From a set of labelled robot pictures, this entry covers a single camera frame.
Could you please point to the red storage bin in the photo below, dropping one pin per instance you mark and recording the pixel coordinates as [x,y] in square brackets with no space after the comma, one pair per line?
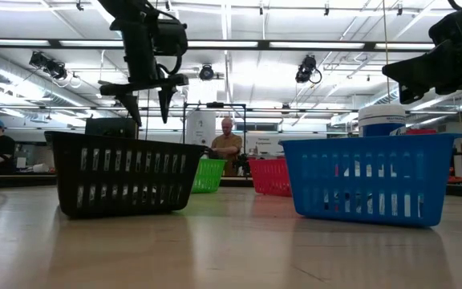
[421,131]

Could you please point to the black aluminium table frame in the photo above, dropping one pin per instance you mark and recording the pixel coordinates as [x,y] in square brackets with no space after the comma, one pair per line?
[263,45]

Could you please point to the background black rig frame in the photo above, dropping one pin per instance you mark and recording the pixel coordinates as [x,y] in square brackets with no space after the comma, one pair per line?
[215,104]

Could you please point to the black plastic basket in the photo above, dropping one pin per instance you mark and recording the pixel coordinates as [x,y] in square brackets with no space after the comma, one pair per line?
[122,178]

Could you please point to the white roll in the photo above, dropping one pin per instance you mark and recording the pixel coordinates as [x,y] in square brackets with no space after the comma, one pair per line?
[41,168]

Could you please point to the black overhead camera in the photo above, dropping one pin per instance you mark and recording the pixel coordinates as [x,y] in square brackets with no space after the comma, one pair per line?
[206,73]
[305,70]
[50,66]

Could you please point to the LED light bar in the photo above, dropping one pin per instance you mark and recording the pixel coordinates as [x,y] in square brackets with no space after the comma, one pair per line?
[315,45]
[10,42]
[405,46]
[223,44]
[90,43]

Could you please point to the white poster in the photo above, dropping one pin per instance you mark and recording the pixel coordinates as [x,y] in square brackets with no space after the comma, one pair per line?
[199,128]

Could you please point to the disinfectant wipes canister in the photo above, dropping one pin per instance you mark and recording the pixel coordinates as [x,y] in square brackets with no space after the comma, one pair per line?
[381,116]

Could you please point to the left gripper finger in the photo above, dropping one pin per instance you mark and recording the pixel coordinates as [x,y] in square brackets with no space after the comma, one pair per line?
[165,100]
[131,106]

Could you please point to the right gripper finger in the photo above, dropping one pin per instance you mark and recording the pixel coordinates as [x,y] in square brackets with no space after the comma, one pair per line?
[427,70]
[409,94]

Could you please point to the blue plastic basket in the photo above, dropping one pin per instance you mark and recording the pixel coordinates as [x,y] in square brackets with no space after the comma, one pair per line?
[375,142]

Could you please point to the green plastic basket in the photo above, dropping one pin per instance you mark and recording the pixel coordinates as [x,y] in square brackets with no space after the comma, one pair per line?
[211,176]

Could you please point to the red plastic basket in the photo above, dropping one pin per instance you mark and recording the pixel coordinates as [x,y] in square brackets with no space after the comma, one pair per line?
[269,176]

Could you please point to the background black robot arm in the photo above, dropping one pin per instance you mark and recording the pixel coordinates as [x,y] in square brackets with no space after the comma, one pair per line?
[242,164]

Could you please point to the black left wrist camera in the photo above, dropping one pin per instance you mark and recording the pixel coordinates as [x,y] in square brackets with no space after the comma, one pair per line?
[171,38]

